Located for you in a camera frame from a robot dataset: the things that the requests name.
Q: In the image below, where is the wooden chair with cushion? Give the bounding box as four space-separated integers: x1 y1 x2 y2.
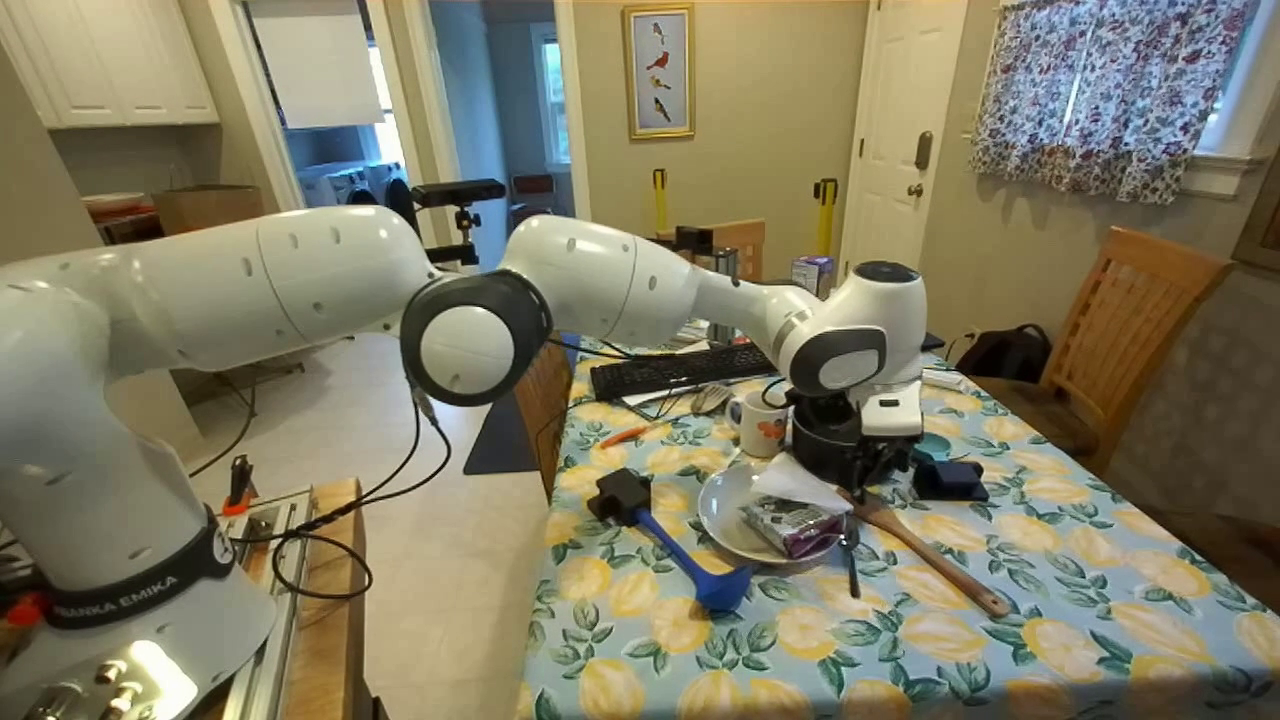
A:
978 229 1227 466

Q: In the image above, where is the white paper napkin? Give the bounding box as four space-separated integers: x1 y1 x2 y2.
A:
750 450 846 511

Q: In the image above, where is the black pot with handle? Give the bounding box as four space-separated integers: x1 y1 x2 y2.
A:
789 396 912 489

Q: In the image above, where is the white door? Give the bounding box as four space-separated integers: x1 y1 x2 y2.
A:
841 0 968 263

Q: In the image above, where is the wooden spatula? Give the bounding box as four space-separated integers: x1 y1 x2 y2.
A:
856 494 1012 620

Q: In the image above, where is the blue plastic ladle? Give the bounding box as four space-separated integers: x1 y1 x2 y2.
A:
587 466 750 617

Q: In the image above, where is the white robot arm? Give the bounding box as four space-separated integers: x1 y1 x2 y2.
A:
0 205 926 720

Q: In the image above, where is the wooden side table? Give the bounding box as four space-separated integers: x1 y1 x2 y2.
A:
215 474 385 720

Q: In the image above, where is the black bag on floor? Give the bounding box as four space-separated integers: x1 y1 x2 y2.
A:
960 322 1053 380

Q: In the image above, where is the purple snack packet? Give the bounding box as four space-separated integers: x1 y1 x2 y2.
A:
743 494 845 560

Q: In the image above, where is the white plate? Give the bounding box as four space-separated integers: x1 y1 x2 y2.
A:
696 460 824 569

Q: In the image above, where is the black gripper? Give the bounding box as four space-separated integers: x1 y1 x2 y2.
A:
791 392 865 449

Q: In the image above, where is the white ceramic mug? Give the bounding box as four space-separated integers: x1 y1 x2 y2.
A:
728 386 789 460

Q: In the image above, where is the bird picture framed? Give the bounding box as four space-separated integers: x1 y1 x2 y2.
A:
621 5 696 138

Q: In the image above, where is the black keyboard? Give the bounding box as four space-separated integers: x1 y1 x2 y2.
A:
592 345 770 399

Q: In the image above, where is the floral curtain right window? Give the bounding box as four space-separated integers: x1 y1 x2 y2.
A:
973 0 1259 205

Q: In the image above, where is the small black box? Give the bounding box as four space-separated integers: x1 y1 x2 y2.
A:
912 460 985 499

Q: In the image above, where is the floral lemon tablecloth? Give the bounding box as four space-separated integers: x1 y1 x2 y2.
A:
517 376 1280 720

